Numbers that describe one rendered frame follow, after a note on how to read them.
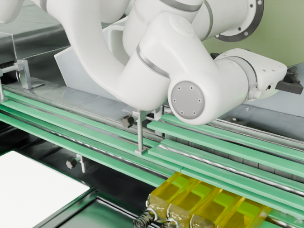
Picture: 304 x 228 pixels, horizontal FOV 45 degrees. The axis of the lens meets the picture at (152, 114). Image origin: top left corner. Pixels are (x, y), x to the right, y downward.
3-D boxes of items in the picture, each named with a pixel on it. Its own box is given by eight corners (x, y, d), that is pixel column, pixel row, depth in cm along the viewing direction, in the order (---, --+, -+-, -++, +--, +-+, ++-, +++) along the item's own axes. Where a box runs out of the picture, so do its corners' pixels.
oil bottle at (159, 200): (191, 175, 98) (141, 219, 82) (191, 157, 95) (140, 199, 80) (209, 182, 95) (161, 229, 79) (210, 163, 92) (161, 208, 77)
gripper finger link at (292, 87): (299, 92, 55) (306, 84, 59) (251, 74, 58) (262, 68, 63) (296, 98, 55) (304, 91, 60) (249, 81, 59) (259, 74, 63)
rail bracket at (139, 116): (152, 140, 101) (123, 159, 92) (150, 83, 94) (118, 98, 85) (161, 143, 100) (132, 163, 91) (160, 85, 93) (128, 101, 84)
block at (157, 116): (166, 125, 106) (152, 134, 101) (166, 94, 102) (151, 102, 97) (177, 128, 104) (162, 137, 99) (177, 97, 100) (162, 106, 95)
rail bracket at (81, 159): (97, 159, 122) (66, 178, 112) (95, 141, 119) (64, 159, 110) (106, 163, 120) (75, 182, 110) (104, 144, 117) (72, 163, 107)
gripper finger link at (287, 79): (301, 78, 58) (311, 71, 64) (282, 71, 60) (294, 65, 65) (294, 96, 60) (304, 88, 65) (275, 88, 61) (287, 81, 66)
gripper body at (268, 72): (270, 70, 50) (293, 59, 59) (207, 47, 55) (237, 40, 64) (253, 118, 54) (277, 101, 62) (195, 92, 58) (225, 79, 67)
